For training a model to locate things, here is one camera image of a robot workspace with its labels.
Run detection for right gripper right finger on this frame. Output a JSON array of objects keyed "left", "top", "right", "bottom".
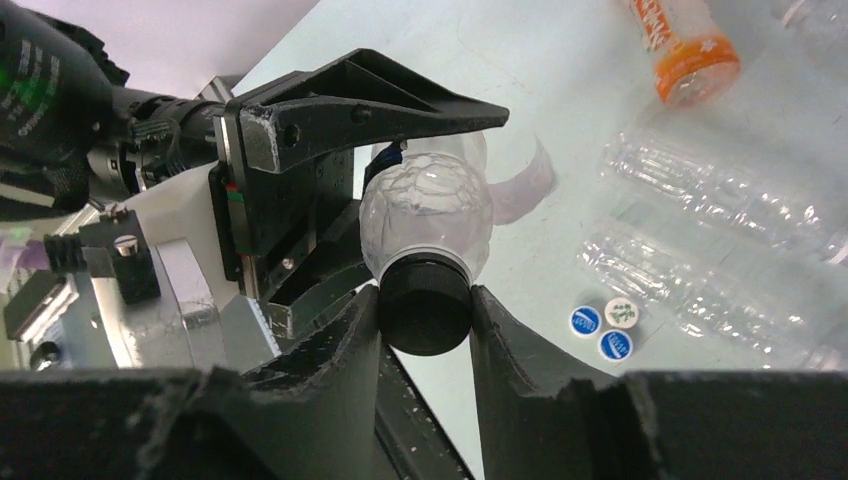
[{"left": 470, "top": 286, "right": 847, "bottom": 479}]

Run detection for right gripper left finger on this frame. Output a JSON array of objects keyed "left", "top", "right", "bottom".
[{"left": 1, "top": 285, "right": 381, "bottom": 479}]

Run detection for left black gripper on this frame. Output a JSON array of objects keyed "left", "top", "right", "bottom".
[{"left": 208, "top": 48, "right": 510, "bottom": 338}]

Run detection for blue cap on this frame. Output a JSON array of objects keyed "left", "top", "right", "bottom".
[
  {"left": 568, "top": 305, "right": 603, "bottom": 338},
  {"left": 597, "top": 329, "right": 635, "bottom": 363}
]

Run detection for small clear bottle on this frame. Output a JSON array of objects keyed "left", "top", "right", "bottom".
[{"left": 359, "top": 132, "right": 494, "bottom": 282}]

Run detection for black bottle cap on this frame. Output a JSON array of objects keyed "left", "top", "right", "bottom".
[{"left": 377, "top": 252, "right": 472, "bottom": 357}]

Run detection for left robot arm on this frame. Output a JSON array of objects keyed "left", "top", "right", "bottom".
[{"left": 1, "top": 1, "right": 509, "bottom": 305}]

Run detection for clear bottle nearest caps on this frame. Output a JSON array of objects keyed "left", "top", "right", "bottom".
[{"left": 577, "top": 221, "right": 847, "bottom": 372}]

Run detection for orange labelled bottle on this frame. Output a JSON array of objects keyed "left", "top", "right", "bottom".
[{"left": 624, "top": 0, "right": 741, "bottom": 107}]

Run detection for clear bottle second row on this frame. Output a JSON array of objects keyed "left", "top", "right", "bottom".
[{"left": 772, "top": 0, "right": 847, "bottom": 61}]

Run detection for white cap upside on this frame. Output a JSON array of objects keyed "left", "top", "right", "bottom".
[{"left": 604, "top": 297, "right": 640, "bottom": 330}]

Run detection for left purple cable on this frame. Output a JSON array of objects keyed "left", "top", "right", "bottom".
[{"left": 0, "top": 228, "right": 51, "bottom": 273}]

